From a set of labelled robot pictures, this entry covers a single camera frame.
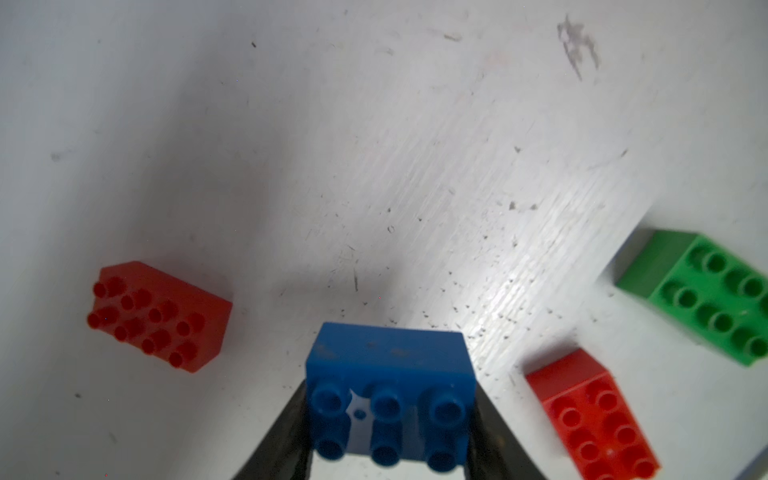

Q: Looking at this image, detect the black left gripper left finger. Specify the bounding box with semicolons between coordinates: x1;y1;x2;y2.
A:
233;380;313;480

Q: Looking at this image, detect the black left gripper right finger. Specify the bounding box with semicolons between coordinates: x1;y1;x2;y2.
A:
464;383;546;480

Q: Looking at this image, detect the red lego brick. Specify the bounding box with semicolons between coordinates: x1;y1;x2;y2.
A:
87;261;233;373
525;349;660;480

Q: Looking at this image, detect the blue small lego brick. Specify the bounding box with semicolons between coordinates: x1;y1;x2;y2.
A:
305;322;476;473

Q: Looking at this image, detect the green lego brick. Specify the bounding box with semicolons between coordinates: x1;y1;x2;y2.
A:
616;230;767;366

